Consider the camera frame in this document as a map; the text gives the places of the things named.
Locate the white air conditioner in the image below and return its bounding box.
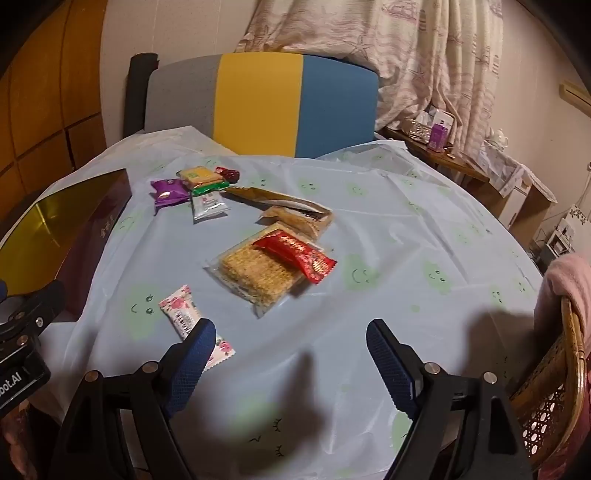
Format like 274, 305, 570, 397
560, 80, 591, 116

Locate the silver snack packet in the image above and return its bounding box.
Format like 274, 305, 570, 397
191, 189, 230, 224

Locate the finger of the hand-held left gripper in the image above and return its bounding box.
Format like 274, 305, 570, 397
0, 278, 66, 344

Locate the glittery tissue box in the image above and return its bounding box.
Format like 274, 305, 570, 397
403, 116, 435, 139

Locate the clear-wrapped brown cake packet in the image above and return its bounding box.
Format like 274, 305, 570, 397
259, 205, 334, 241

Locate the pale printed curtain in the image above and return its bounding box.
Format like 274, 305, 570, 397
233, 0, 506, 158

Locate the white appliance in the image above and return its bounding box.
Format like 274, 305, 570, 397
538, 205, 591, 266

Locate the wooden side table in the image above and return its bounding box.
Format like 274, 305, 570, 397
381, 127, 490, 185

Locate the long brown white stick packet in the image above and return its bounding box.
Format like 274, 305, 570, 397
222, 185, 333, 217

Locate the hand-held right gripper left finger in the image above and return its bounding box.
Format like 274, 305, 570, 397
55, 318, 218, 480

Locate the large clear rice cracker packet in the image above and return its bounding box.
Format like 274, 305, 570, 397
205, 222, 324, 318

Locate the light blue printed tablecloth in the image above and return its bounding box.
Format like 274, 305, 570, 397
0, 124, 546, 480

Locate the yellow green-edged cracker packet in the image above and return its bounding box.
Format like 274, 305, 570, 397
178, 166, 230, 198

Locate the red gold-print snack packet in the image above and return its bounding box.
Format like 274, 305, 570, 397
253, 230, 337, 286

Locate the purple snack packet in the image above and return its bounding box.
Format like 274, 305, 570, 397
150, 178, 195, 214

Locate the grey yellow blue chair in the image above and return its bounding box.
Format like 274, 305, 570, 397
145, 52, 380, 160

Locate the rattan chair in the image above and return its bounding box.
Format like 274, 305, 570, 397
508, 295, 587, 472

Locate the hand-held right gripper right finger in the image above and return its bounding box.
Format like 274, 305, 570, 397
366, 318, 539, 480

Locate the pink cloth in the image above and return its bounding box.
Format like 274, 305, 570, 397
533, 253, 591, 480

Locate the pink floral snack packet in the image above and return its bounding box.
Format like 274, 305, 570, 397
158, 285, 237, 372

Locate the dark red gold-lined box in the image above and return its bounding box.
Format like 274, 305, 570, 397
0, 168, 132, 324

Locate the purple small box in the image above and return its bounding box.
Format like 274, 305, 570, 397
427, 111, 455, 152

